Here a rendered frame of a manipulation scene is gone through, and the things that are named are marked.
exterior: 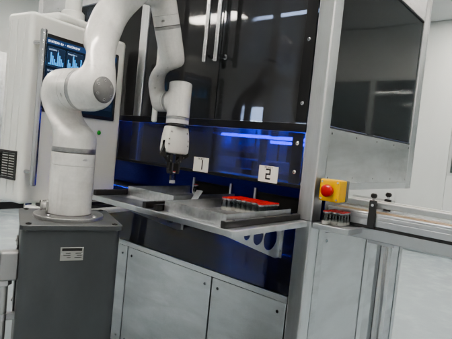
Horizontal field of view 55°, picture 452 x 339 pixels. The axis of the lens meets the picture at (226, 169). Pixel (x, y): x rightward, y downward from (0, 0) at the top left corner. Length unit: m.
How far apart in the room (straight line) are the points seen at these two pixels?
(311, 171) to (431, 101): 4.78
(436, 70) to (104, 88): 5.39
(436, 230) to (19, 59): 1.61
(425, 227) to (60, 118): 1.13
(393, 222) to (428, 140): 4.67
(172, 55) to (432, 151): 4.92
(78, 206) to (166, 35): 0.65
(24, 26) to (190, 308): 1.31
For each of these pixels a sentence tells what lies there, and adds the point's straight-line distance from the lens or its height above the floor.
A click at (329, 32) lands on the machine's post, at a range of 1.55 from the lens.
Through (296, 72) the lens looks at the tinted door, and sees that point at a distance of 1.59.
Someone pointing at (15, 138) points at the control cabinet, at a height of 1.05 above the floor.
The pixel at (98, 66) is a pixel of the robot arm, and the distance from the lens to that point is 1.25.
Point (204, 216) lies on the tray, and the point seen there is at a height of 0.89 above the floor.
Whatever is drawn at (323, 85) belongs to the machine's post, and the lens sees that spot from 1.52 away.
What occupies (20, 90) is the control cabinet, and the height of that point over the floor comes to 1.24.
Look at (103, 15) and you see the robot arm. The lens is 1.36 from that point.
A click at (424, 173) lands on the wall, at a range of 6.14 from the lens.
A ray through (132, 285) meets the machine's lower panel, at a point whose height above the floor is 0.40.
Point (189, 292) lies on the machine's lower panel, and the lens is 1.91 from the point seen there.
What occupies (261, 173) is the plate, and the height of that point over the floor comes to 1.02.
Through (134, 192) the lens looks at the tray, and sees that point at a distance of 1.71.
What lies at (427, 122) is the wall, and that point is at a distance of 6.18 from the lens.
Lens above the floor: 1.10
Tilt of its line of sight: 3 degrees down
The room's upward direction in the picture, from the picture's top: 6 degrees clockwise
